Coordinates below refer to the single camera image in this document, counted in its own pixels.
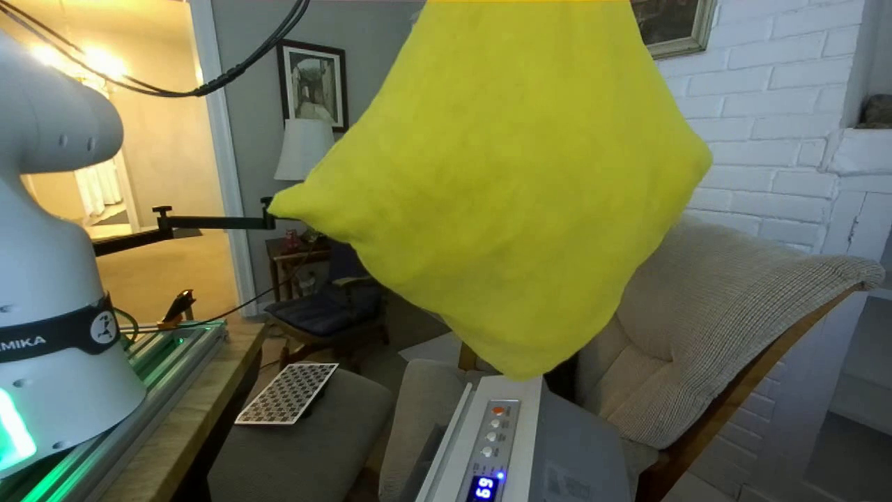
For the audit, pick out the yellow cloth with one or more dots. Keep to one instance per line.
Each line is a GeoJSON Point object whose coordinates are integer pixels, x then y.
{"type": "Point", "coordinates": [491, 185]}

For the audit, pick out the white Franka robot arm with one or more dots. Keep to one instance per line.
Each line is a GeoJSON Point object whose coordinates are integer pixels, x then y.
{"type": "Point", "coordinates": [57, 278]}

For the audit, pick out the dark wooden chair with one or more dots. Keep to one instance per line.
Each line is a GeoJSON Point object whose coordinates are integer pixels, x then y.
{"type": "Point", "coordinates": [323, 309]}

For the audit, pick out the white portable air conditioner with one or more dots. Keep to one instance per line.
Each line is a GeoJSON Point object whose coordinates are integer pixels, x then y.
{"type": "Point", "coordinates": [503, 447]}

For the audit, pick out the grey fabric sofa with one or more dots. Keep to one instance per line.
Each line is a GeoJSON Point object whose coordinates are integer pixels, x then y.
{"type": "Point", "coordinates": [307, 454]}

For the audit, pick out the beige ribbed armchair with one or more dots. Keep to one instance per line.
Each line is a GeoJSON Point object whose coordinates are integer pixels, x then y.
{"type": "Point", "coordinates": [705, 323]}

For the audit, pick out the wooden table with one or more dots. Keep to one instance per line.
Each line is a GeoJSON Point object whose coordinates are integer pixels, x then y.
{"type": "Point", "coordinates": [184, 418]}

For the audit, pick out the dark framed wall picture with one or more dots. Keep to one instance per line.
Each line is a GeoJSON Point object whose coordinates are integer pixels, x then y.
{"type": "Point", "coordinates": [314, 83]}

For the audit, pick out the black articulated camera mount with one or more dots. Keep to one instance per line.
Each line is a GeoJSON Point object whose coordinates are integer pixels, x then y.
{"type": "Point", "coordinates": [213, 224]}

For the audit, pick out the green white aluminium frame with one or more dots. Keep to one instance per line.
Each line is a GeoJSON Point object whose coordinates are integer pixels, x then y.
{"type": "Point", "coordinates": [167, 363]}

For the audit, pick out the light framed wall picture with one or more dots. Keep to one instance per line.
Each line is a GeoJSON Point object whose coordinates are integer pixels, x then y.
{"type": "Point", "coordinates": [672, 22]}

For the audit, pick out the white wall shelf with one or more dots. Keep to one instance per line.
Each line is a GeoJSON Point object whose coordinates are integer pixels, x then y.
{"type": "Point", "coordinates": [864, 152]}

